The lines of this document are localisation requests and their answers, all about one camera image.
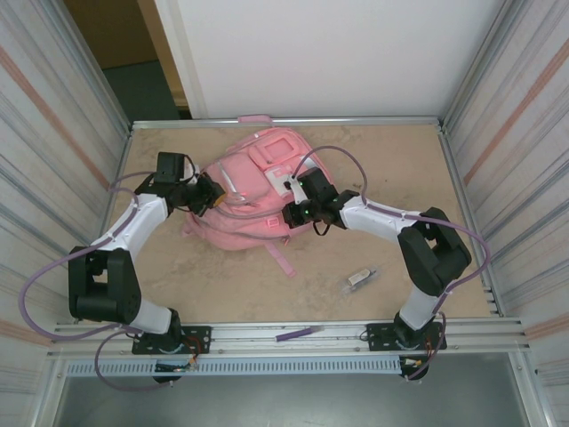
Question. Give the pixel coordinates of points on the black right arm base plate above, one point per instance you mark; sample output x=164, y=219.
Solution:
x=378, y=333

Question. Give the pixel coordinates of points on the long aluminium mounting rail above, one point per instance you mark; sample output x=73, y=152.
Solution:
x=249, y=338

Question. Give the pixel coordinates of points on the grey metal base panel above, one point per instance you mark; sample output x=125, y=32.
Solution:
x=284, y=400

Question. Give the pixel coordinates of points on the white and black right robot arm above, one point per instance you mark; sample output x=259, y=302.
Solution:
x=378, y=218

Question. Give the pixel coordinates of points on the white door frame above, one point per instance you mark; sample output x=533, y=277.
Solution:
x=178, y=44

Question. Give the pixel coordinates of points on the aluminium frame post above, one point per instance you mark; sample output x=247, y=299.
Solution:
x=95, y=66
x=478, y=66

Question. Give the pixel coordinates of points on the pink student backpack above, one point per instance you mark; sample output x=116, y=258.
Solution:
x=240, y=169

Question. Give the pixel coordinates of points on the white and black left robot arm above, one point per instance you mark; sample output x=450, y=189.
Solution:
x=133, y=227

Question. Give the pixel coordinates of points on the aluminium table edge rail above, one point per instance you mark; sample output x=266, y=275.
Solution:
x=448, y=151
x=400, y=120
x=125, y=149

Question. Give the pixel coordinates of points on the clear plastic stationery packet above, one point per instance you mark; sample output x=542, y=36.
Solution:
x=359, y=279

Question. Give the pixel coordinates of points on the purple pen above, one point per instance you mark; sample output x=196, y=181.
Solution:
x=293, y=333

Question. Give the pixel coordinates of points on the tan wooden door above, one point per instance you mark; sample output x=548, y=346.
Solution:
x=161, y=44

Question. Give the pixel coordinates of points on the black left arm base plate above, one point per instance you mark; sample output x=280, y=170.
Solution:
x=200, y=335

